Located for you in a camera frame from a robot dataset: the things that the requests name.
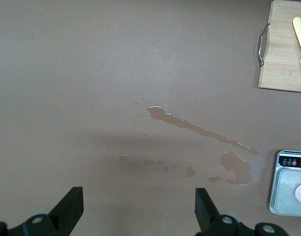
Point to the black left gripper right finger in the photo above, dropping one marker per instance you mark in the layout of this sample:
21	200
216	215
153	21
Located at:
209	218

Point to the yellow plastic fork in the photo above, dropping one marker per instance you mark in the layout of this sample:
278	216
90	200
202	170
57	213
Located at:
300	34

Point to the large brown sauce puddle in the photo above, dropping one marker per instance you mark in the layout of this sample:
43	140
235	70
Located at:
236	167

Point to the brown table cover sheet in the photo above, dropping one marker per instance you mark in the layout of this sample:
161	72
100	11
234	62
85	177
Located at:
91	73

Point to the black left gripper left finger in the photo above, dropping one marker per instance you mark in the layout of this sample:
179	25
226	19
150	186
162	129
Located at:
64	214

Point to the silver digital kitchen scale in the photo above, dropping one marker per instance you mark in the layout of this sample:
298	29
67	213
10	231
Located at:
285	191

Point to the long brown sauce streak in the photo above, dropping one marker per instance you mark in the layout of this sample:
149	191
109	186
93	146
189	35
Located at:
189	124

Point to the small brown sauce puddle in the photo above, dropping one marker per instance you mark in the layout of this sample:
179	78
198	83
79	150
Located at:
190	171

